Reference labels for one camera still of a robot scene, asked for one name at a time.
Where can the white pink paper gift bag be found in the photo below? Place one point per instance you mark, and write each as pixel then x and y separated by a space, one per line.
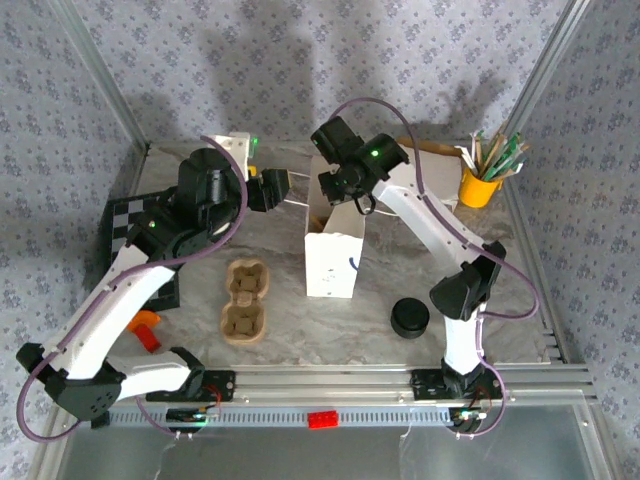
pixel 330 265

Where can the brown cardboard cup carrier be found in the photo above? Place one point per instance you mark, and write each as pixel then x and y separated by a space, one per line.
pixel 245 299

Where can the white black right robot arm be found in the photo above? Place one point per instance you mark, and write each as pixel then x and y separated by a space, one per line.
pixel 425 220

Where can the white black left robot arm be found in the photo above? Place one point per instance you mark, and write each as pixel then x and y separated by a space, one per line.
pixel 115 300

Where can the white napkin stack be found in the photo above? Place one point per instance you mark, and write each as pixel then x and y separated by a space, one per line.
pixel 440 175

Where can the black grey checkerboard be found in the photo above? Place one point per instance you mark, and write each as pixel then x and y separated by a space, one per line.
pixel 122 220

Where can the stack of paper napkins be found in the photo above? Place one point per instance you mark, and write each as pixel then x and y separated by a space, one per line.
pixel 440 148

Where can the white wrapped straw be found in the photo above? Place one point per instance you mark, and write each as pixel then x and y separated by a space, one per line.
pixel 466 156

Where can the yellow holder cup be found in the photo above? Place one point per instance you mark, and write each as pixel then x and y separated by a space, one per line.
pixel 477 192

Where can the black round lid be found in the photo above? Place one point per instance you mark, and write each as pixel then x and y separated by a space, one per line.
pixel 411 317

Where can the bundle of stirrers and straws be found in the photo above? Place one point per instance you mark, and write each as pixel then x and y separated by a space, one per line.
pixel 495 155

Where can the orange red plastic clamp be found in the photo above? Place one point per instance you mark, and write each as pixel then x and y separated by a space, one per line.
pixel 145 332

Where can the small circuit board green light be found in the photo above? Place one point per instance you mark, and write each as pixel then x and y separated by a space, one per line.
pixel 467 417
pixel 192 416

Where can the red toy brick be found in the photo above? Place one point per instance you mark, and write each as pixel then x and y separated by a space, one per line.
pixel 323 420

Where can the small black block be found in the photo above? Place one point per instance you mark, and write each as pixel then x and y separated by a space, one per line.
pixel 101 422

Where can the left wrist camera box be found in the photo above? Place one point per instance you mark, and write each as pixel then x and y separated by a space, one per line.
pixel 237 150

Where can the aluminium frame post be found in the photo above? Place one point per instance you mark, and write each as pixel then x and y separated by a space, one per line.
pixel 103 75
pixel 548 65

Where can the aluminium mounting rail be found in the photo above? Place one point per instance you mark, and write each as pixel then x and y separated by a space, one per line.
pixel 325 385

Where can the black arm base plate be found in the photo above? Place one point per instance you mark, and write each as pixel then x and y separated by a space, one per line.
pixel 425 387
pixel 225 385

